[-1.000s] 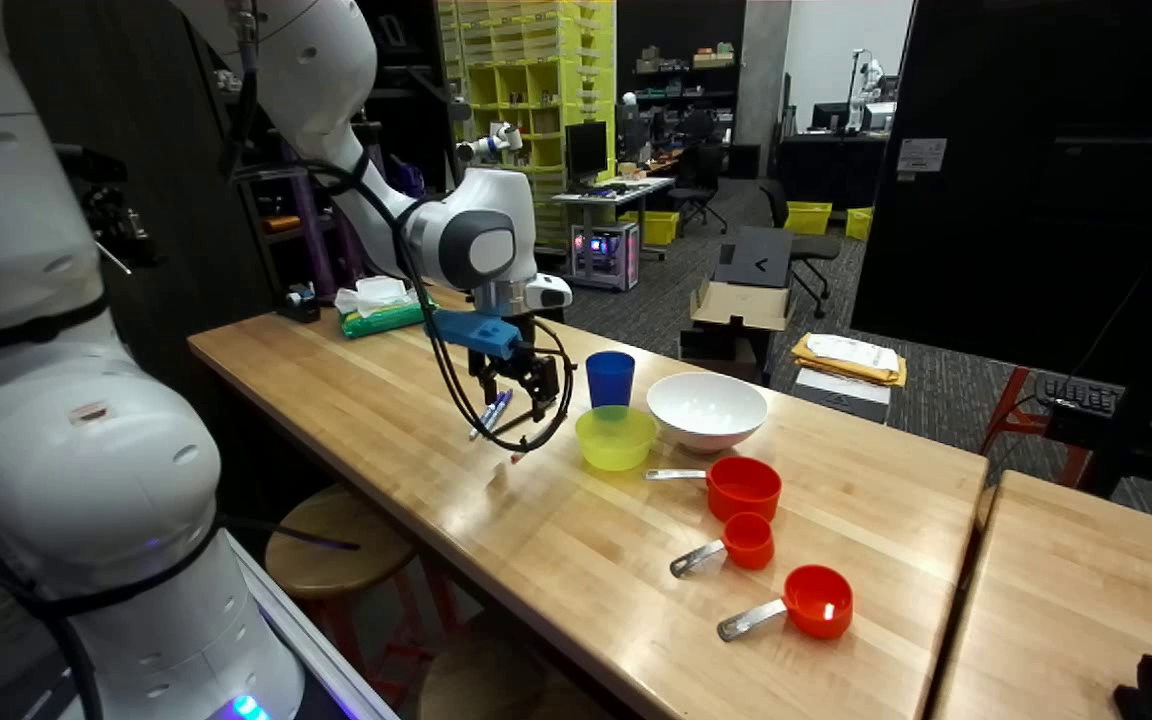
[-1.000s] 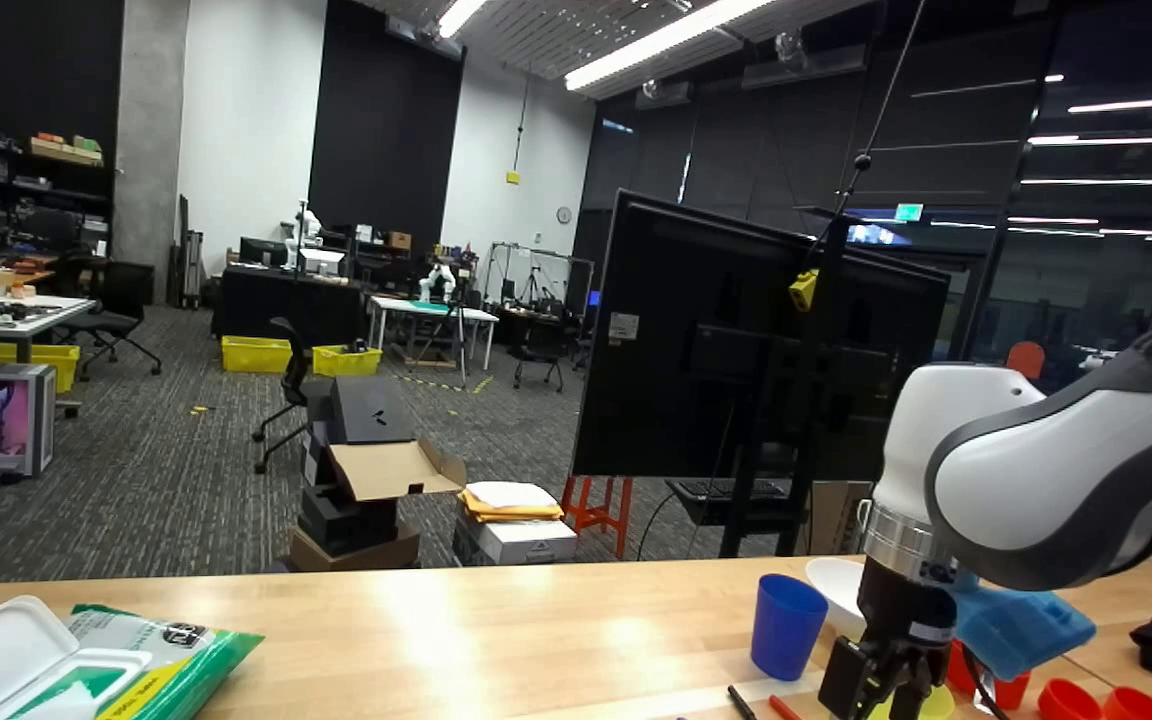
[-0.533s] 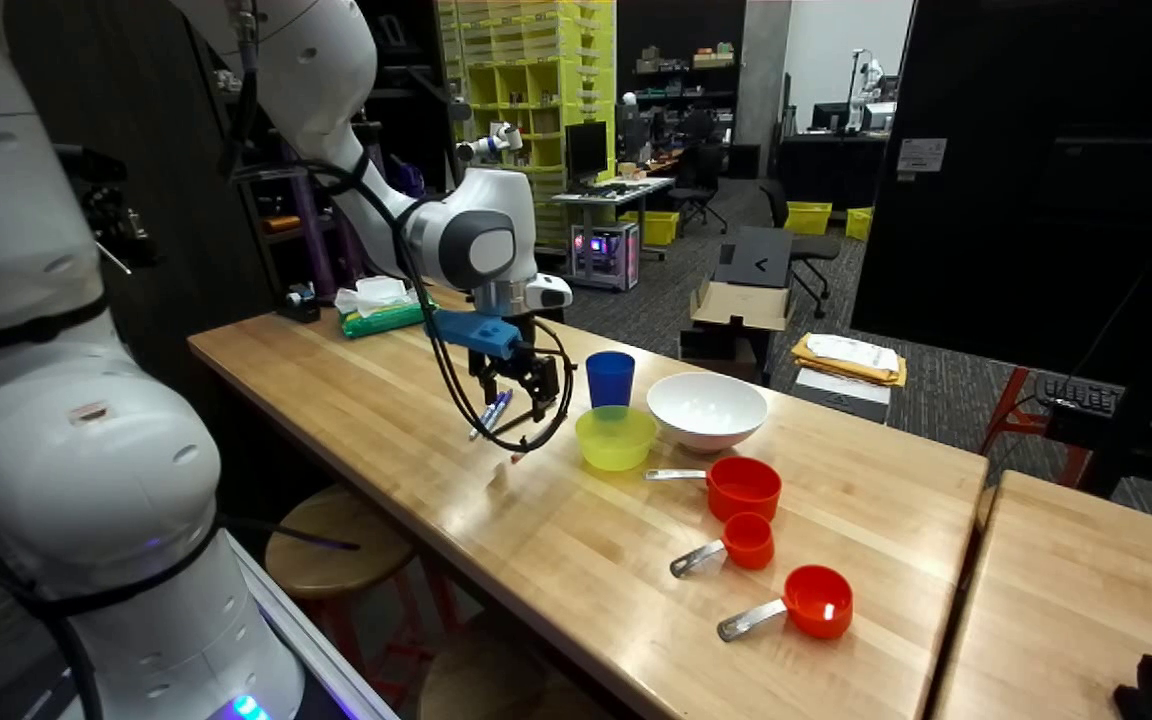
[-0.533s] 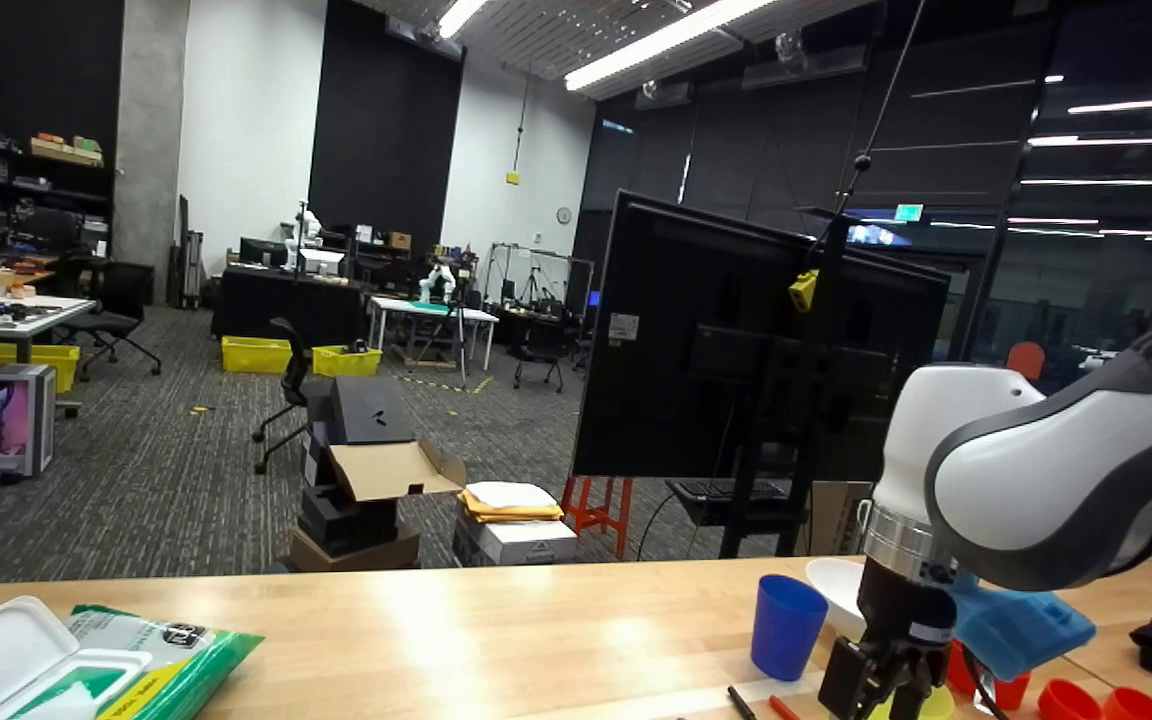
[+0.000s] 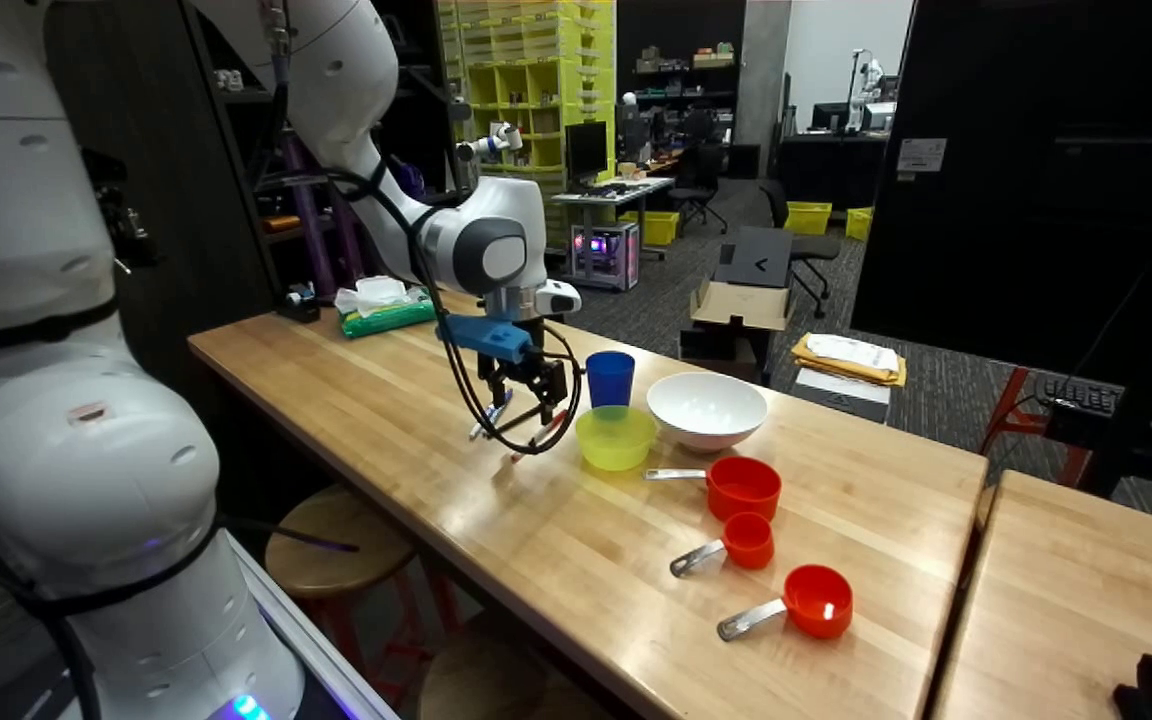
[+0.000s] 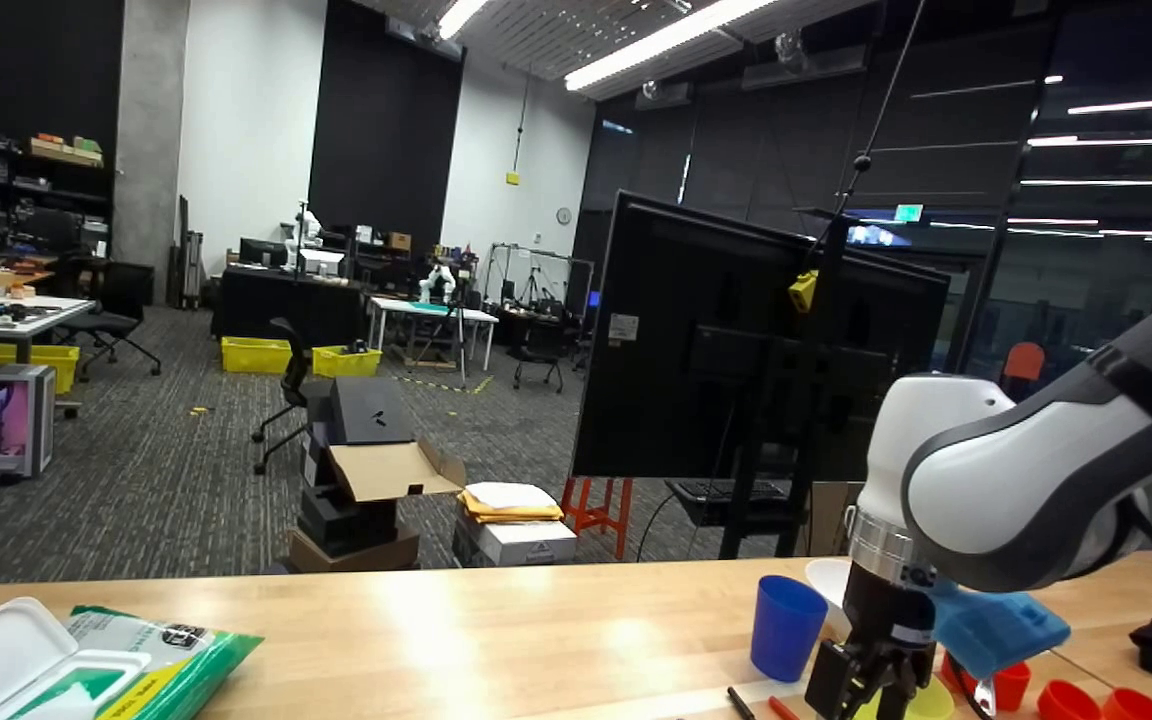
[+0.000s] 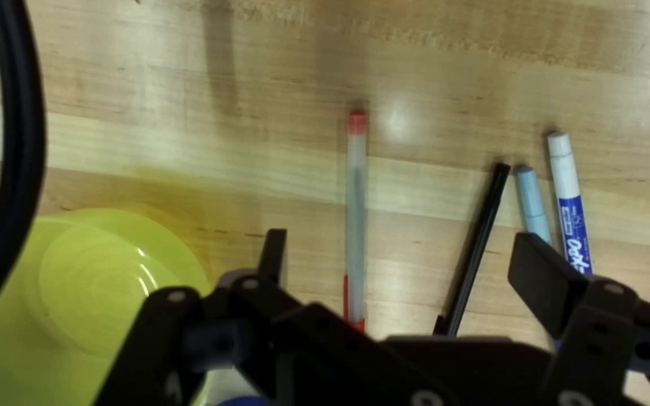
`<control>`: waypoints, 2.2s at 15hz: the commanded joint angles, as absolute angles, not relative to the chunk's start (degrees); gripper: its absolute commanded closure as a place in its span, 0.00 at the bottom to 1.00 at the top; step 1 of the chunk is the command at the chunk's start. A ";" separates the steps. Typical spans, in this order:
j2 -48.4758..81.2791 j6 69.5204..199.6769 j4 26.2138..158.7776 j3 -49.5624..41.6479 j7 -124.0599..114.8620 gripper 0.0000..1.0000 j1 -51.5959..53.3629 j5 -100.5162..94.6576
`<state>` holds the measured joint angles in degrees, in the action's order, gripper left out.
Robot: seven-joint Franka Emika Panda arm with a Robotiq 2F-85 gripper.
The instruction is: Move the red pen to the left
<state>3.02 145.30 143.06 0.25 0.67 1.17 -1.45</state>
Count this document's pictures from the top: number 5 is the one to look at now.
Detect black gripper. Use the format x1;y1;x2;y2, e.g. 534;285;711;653
484;347;574;447

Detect blue plastic cup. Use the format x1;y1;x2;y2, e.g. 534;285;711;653
583;347;639;412

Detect yellow-green plastic bowl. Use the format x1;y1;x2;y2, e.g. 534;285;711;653
573;402;665;480

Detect green wet wipes pack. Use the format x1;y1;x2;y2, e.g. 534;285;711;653
332;271;444;344

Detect white bowl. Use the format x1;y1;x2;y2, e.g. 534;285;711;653
644;371;773;454

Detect yellow storage bin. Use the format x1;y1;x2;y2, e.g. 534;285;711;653
839;205;881;248
779;197;836;242
639;209;684;252

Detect large red measuring cup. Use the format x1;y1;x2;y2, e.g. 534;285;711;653
644;452;787;526

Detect round wooden stool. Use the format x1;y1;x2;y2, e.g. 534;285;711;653
411;608;612;720
261;480;423;608

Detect open cardboard box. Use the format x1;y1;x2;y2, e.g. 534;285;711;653
684;274;796;338

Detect small red measuring cup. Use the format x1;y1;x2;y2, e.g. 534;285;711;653
665;510;779;582

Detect white flat box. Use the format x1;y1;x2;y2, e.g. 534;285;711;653
791;364;901;408

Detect yellow paper envelope stack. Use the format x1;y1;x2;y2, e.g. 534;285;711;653
787;330;911;393

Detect yellow drawer shelf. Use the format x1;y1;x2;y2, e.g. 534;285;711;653
431;0;620;209

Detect medium red measuring cup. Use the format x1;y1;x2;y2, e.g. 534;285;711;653
711;558;858;649

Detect orange metal stool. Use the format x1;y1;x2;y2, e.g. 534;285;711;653
979;364;1101;493

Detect large black monitor panel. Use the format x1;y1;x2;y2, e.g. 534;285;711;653
847;0;1152;393

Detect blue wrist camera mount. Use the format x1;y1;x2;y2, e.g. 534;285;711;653
435;313;538;368

